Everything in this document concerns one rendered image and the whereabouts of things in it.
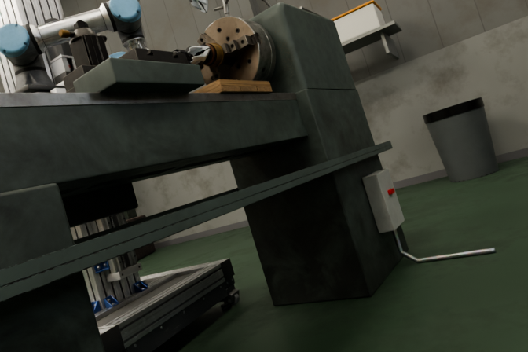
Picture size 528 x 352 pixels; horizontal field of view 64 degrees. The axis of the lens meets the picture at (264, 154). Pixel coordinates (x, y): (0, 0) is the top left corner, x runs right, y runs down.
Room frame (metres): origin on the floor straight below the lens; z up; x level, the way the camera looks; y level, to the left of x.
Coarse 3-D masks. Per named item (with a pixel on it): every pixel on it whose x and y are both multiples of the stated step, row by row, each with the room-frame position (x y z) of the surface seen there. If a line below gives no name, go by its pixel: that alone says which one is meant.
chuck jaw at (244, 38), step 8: (232, 40) 1.59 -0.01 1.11; (240, 40) 1.59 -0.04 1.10; (248, 40) 1.59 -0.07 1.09; (256, 40) 1.61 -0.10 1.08; (224, 48) 1.59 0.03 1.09; (232, 48) 1.60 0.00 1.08; (240, 48) 1.60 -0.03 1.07; (248, 48) 1.63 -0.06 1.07; (224, 56) 1.61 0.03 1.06; (232, 56) 1.64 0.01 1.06
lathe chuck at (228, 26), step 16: (224, 16) 1.66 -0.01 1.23; (208, 32) 1.71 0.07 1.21; (224, 32) 1.67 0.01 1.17; (240, 32) 1.63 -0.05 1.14; (256, 32) 1.62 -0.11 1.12; (256, 48) 1.61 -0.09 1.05; (240, 64) 1.65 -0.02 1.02; (256, 64) 1.62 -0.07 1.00; (208, 80) 1.75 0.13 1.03; (256, 80) 1.66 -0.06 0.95
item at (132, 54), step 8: (136, 48) 1.02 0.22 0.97; (128, 56) 1.03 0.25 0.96; (136, 56) 1.01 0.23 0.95; (144, 56) 1.03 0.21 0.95; (152, 56) 1.06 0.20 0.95; (160, 56) 1.08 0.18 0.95; (168, 56) 1.10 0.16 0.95; (176, 56) 1.14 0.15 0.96; (184, 56) 1.16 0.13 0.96; (72, 88) 1.16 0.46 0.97
